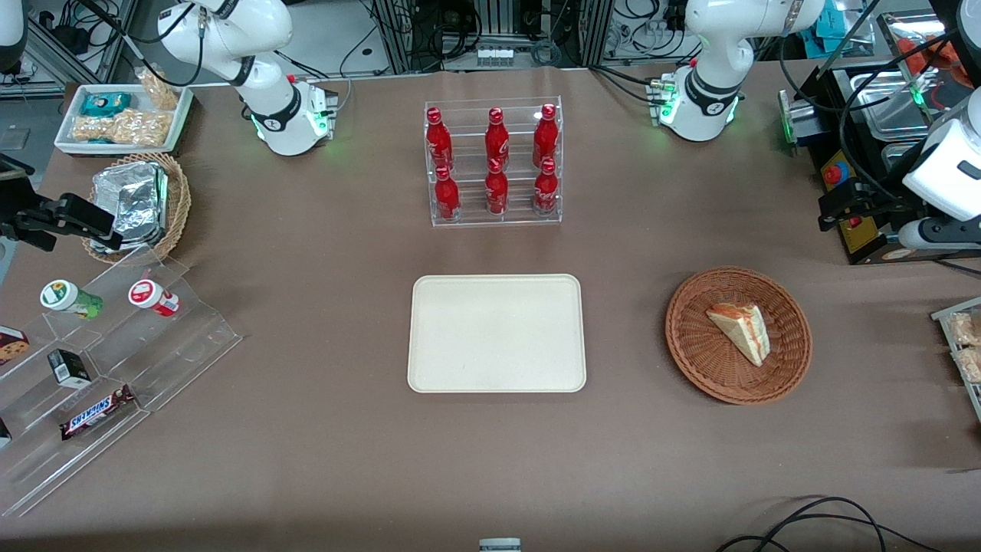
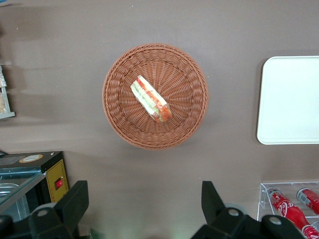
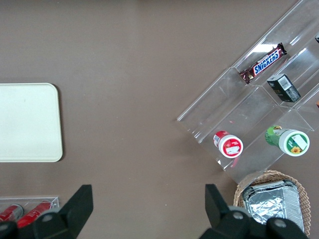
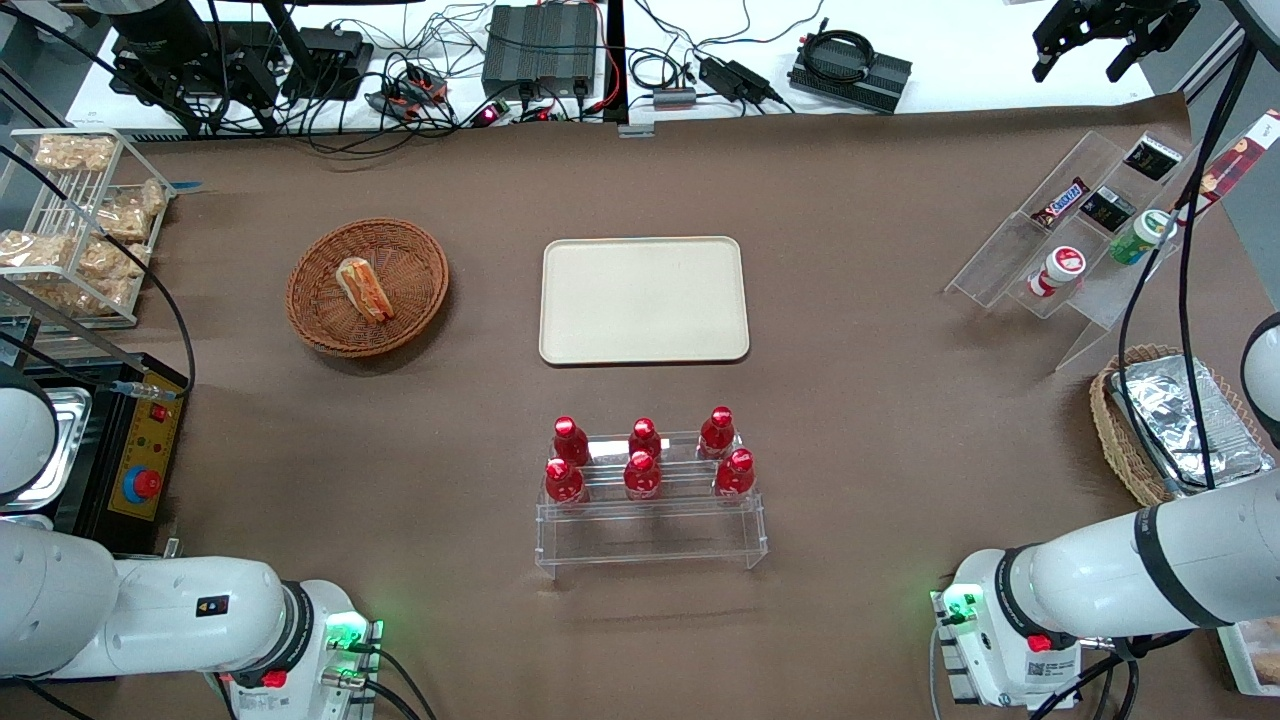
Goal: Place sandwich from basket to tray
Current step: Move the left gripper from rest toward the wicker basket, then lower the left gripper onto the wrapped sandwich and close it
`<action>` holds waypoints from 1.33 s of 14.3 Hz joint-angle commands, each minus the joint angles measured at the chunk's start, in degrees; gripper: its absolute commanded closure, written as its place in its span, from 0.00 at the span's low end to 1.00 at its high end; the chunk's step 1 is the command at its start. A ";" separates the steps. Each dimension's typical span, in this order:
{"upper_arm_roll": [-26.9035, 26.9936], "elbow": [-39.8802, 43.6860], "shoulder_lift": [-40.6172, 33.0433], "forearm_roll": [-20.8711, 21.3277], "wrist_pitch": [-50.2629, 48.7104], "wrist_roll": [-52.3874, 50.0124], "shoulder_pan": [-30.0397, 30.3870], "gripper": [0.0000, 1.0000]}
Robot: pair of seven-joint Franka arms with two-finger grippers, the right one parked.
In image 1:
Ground triangular sandwich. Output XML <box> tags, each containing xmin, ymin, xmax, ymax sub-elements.
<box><xmin>705</xmin><ymin>303</ymin><xmax>771</xmax><ymax>367</ymax></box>

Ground light wicker basket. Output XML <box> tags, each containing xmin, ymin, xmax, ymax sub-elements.
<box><xmin>80</xmin><ymin>152</ymin><xmax>192</xmax><ymax>265</ymax></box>

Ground white snack tray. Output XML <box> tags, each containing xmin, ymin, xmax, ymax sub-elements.
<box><xmin>54</xmin><ymin>83</ymin><xmax>194</xmax><ymax>158</ymax></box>

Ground brown wicker basket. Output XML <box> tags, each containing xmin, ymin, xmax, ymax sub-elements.
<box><xmin>664</xmin><ymin>266</ymin><xmax>813</xmax><ymax>406</ymax></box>

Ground beige rectangular tray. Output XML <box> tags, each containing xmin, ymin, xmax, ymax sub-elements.
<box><xmin>407</xmin><ymin>274</ymin><xmax>588</xmax><ymax>394</ymax></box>

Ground black metal food warmer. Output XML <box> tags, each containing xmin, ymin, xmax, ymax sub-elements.
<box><xmin>812</xmin><ymin>65</ymin><xmax>981</xmax><ymax>265</ymax></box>

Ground large metal pan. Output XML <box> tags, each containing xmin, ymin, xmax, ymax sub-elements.
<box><xmin>881</xmin><ymin>142</ymin><xmax>932</xmax><ymax>181</ymax></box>

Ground silver foil container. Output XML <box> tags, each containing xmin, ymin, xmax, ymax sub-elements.
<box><xmin>92</xmin><ymin>161</ymin><xmax>169</xmax><ymax>251</ymax></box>

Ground green lid cup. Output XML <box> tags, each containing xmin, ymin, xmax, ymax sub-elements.
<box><xmin>40</xmin><ymin>280</ymin><xmax>104</xmax><ymax>320</ymax></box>

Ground small metal pan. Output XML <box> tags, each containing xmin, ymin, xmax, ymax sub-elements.
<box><xmin>849</xmin><ymin>73</ymin><xmax>934</xmax><ymax>143</ymax></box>

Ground silver metal fitting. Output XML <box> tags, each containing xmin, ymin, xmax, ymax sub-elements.
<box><xmin>779</xmin><ymin>90</ymin><xmax>818</xmax><ymax>148</ymax></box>

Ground large peanut bag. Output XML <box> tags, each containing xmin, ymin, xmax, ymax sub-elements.
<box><xmin>71</xmin><ymin>109</ymin><xmax>171</xmax><ymax>147</ymax></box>

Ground red lid cup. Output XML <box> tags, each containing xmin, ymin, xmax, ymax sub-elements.
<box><xmin>128</xmin><ymin>280</ymin><xmax>181</xmax><ymax>317</ymax></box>

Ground teal snack packet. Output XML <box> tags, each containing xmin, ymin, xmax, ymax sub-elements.
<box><xmin>80</xmin><ymin>92</ymin><xmax>133</xmax><ymax>118</ymax></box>

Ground orange food pieces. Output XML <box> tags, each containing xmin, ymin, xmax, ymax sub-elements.
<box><xmin>895</xmin><ymin>34</ymin><xmax>960</xmax><ymax>71</ymax></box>

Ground small black carton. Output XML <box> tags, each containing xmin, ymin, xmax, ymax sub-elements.
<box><xmin>48</xmin><ymin>349</ymin><xmax>93</xmax><ymax>389</ymax></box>

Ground small peanut bag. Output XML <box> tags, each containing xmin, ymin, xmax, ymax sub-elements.
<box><xmin>136</xmin><ymin>67</ymin><xmax>182</xmax><ymax>110</ymax></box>

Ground clear acrylic stepped display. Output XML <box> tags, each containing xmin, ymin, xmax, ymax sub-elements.
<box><xmin>0</xmin><ymin>245</ymin><xmax>244</xmax><ymax>518</ymax></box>

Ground Snickers bar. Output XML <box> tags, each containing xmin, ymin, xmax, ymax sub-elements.
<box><xmin>60</xmin><ymin>385</ymin><xmax>137</xmax><ymax>441</ymax></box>

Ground red cola bottle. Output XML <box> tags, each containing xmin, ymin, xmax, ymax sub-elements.
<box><xmin>534</xmin><ymin>158</ymin><xmax>559</xmax><ymax>216</ymax></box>
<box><xmin>485</xmin><ymin>107</ymin><xmax>510</xmax><ymax>166</ymax></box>
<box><xmin>533</xmin><ymin>103</ymin><xmax>559</xmax><ymax>166</ymax></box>
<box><xmin>485</xmin><ymin>159</ymin><xmax>510</xmax><ymax>216</ymax></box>
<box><xmin>435</xmin><ymin>166</ymin><xmax>461</xmax><ymax>222</ymax></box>
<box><xmin>426</xmin><ymin>107</ymin><xmax>454</xmax><ymax>171</ymax></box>

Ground clear acrylic bottle rack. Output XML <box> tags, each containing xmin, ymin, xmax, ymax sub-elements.
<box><xmin>424</xmin><ymin>96</ymin><xmax>564</xmax><ymax>227</ymax></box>

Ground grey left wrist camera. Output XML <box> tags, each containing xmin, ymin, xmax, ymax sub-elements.
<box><xmin>898</xmin><ymin>218</ymin><xmax>981</xmax><ymax>251</ymax></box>

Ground black cable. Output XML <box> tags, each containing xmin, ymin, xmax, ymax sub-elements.
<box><xmin>717</xmin><ymin>497</ymin><xmax>945</xmax><ymax>552</ymax></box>

